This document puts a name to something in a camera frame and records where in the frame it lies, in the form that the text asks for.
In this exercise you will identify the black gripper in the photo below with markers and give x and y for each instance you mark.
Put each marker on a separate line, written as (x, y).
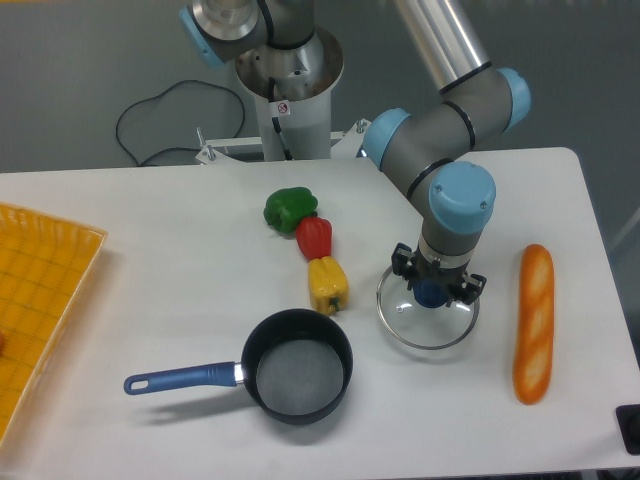
(414, 269)

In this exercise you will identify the glass lid blue knob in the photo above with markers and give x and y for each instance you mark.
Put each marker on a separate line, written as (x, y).
(419, 327)

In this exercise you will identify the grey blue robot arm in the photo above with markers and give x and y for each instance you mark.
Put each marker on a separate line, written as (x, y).
(420, 156)

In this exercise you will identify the yellow bell pepper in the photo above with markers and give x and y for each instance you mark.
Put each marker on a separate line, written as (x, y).
(328, 286)

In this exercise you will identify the red bell pepper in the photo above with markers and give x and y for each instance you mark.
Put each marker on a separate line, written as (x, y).
(314, 237)

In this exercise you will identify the orange baguette bread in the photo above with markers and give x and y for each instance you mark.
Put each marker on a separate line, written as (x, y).
(533, 359)

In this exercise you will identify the green bell pepper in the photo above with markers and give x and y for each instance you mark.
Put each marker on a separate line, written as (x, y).
(286, 208)

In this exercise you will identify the black device at corner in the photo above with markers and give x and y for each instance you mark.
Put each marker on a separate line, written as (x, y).
(628, 418)

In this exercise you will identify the yellow plastic basket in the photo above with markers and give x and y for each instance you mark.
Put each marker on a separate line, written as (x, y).
(45, 261)

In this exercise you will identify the black saucepan blue handle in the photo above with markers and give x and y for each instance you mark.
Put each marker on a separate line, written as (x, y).
(296, 365)

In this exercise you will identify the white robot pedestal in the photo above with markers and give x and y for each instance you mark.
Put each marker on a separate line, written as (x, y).
(292, 94)

